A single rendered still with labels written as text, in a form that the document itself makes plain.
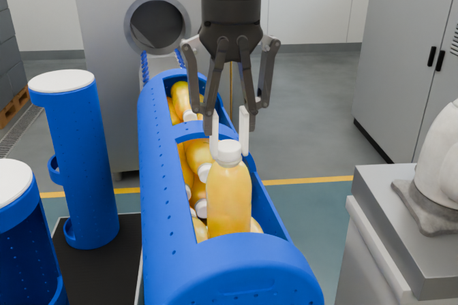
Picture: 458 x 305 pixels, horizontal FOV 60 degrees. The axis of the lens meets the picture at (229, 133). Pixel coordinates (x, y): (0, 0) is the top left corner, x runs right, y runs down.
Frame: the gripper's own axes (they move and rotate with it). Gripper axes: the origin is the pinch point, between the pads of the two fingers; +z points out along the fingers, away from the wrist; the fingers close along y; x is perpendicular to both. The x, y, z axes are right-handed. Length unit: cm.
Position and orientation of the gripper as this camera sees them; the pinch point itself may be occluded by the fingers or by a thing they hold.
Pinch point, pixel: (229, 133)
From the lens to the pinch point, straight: 58.5
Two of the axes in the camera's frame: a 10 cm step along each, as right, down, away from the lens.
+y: -9.8, 0.9, -2.0
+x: 2.1, 4.6, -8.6
